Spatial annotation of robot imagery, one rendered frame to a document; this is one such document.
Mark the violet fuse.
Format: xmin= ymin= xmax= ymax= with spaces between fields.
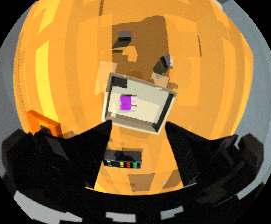
xmin=120 ymin=95 xmax=138 ymax=111

